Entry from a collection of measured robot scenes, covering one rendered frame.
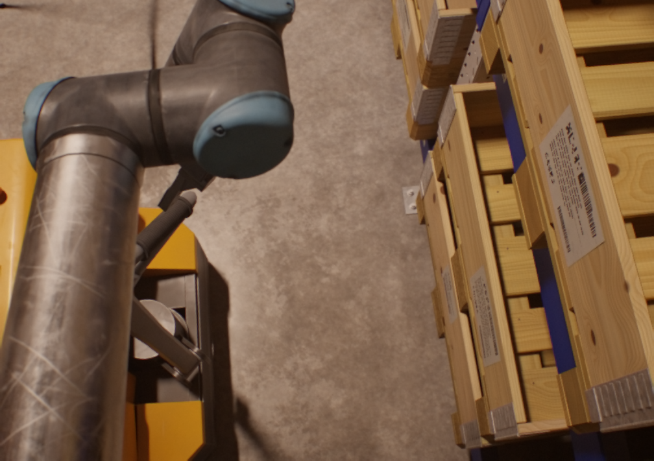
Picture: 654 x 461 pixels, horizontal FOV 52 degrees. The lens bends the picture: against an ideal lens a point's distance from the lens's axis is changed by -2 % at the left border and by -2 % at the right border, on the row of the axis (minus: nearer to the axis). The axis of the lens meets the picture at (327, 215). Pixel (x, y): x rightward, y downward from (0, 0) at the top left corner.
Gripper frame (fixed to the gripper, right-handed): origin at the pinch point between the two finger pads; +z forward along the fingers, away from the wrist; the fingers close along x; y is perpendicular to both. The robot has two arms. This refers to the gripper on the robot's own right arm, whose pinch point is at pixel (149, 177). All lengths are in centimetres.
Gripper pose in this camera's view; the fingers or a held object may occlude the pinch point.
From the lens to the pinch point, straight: 92.9
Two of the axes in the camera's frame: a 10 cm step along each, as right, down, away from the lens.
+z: -4.9, 5.3, 6.9
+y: -4.1, 5.6, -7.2
